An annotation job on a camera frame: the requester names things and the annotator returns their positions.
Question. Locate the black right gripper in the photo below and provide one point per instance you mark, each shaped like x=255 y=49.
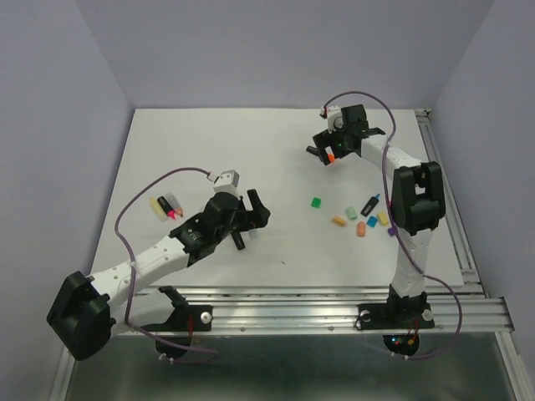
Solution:
x=323 y=139

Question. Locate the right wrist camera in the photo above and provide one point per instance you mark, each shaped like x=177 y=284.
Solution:
x=333 y=117

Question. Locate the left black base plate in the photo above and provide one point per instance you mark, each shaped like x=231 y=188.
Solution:
x=178 y=331

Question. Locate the blue black highlighter body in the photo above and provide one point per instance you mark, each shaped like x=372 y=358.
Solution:
x=370 y=205

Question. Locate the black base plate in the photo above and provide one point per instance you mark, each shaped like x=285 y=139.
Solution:
x=178 y=331
x=400 y=327

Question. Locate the aluminium table rail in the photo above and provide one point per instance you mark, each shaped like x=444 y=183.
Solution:
x=291 y=343

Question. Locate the pastel yellow highlighter cap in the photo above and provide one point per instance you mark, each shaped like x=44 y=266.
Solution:
x=382 y=218

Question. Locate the pastel green highlighter cap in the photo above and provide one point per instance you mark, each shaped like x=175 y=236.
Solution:
x=351 y=213

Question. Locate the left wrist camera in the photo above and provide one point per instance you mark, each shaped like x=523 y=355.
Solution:
x=226 y=182

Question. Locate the right side aluminium rail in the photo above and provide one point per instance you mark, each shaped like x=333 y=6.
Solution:
x=460 y=243

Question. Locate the pastel orange highlighter cap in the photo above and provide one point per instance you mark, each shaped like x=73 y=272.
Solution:
x=361 y=229

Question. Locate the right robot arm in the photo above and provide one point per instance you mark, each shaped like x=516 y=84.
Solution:
x=414 y=194

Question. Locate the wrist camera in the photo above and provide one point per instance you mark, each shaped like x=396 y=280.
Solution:
x=226 y=182
x=333 y=117

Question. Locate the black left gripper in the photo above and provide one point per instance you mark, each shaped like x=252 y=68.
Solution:
x=256 y=218

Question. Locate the green cap black highlighter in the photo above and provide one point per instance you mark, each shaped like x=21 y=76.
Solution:
x=238 y=240

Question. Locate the blue highlighter cap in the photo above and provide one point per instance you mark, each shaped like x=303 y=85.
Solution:
x=372 y=221

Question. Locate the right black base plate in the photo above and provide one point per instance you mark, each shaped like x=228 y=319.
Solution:
x=400 y=327

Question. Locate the pastel orange grey highlighter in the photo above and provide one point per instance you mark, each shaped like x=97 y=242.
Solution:
x=174 y=203

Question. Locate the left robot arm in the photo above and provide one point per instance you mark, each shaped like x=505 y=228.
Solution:
x=84 y=312

